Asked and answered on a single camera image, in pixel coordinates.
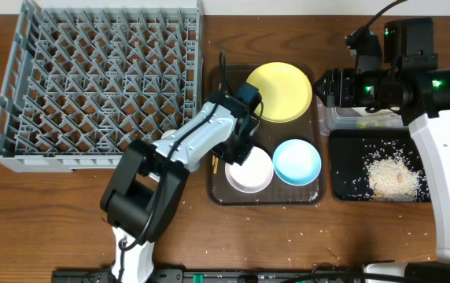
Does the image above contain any pale green cup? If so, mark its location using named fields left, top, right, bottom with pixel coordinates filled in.
left=161, top=129, right=176, bottom=139

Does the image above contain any black waste tray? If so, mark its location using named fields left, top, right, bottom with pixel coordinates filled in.
left=328, top=129, right=433, bottom=204

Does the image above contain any right wooden chopstick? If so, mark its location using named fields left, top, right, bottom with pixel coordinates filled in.
left=212, top=156, right=219, bottom=175

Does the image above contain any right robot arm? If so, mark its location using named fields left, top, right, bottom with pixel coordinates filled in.
left=313, top=68, right=450, bottom=282

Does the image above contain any clear plastic bin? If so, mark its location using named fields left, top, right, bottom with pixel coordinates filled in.
left=316, top=98, right=405, bottom=136

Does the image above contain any white bowl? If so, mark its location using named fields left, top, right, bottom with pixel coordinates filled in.
left=225, top=147, right=274, bottom=193

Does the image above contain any dark brown serving tray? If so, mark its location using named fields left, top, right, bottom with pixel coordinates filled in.
left=207, top=62, right=326, bottom=207

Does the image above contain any grey dish rack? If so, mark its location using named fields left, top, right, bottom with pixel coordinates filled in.
left=0, top=1, right=204, bottom=172

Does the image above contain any green snack wrapper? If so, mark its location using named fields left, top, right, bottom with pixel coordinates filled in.
left=356, top=119, right=391, bottom=129

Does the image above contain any spilled rice pile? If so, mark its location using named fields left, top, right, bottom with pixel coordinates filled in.
left=334, top=139, right=430, bottom=201

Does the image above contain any light blue bowl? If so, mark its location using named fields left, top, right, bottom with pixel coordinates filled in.
left=272, top=139, right=322, bottom=186

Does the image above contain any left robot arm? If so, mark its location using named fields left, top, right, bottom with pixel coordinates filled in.
left=100, top=83, right=262, bottom=282

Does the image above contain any yellow plate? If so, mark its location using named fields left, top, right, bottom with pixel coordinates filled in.
left=246, top=62, right=312, bottom=123

